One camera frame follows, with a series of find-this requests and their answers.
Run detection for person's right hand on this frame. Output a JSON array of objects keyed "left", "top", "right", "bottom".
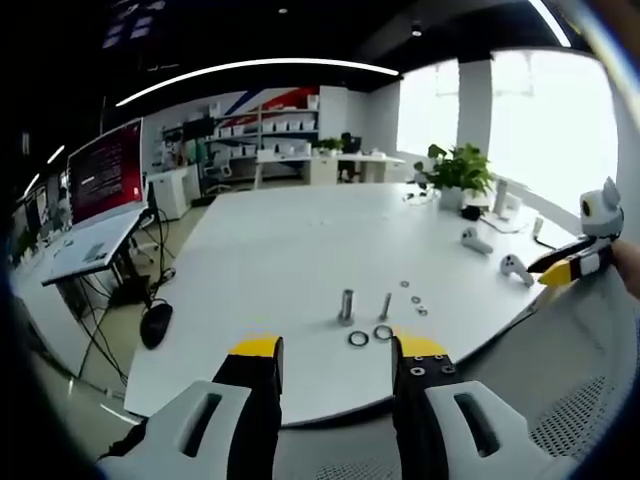
[{"left": 611, "top": 238, "right": 640, "bottom": 287}]

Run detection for white low cabinet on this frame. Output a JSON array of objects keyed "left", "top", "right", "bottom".
[{"left": 147, "top": 167, "right": 194, "bottom": 221}]

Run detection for grey mesh office chair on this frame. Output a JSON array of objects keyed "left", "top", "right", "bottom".
[{"left": 279, "top": 282, "right": 640, "bottom": 480}]

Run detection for white handheld controller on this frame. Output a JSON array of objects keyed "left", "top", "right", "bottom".
[
  {"left": 460, "top": 227, "right": 494, "bottom": 255},
  {"left": 498, "top": 254, "right": 535, "bottom": 288}
]

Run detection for green potted plant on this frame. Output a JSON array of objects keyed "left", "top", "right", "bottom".
[{"left": 413, "top": 142, "right": 497, "bottom": 211}]

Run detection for white background desk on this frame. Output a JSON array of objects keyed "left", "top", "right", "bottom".
[{"left": 254, "top": 149, "right": 406, "bottom": 189}]

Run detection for white standing desk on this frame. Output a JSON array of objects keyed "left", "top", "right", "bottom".
[{"left": 40, "top": 205, "right": 151, "bottom": 289}]

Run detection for large computer monitor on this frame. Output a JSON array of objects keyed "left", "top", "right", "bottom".
[{"left": 66, "top": 117, "right": 146, "bottom": 232}]

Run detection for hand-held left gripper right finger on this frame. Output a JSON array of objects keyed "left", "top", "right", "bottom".
[{"left": 390, "top": 324, "right": 569, "bottom": 480}]

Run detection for black computer mouse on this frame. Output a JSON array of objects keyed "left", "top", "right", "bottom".
[{"left": 139, "top": 301, "right": 174, "bottom": 351}]

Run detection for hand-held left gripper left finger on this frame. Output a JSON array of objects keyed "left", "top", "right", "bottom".
[{"left": 97, "top": 333, "right": 285, "bottom": 480}]

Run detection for shelf with white bins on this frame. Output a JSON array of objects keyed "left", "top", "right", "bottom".
[{"left": 159, "top": 85, "right": 321, "bottom": 161}]

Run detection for thick metal threaded stud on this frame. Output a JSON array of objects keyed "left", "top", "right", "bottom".
[{"left": 336, "top": 287, "right": 355, "bottom": 327}]

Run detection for black cables under desk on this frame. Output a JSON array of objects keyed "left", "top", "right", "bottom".
[{"left": 69, "top": 209, "right": 176, "bottom": 391}]

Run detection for white upright stand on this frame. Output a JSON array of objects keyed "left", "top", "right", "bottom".
[{"left": 480, "top": 178, "right": 524, "bottom": 234}]

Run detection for small background plant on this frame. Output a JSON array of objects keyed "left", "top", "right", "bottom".
[{"left": 313, "top": 136, "right": 346, "bottom": 157}]

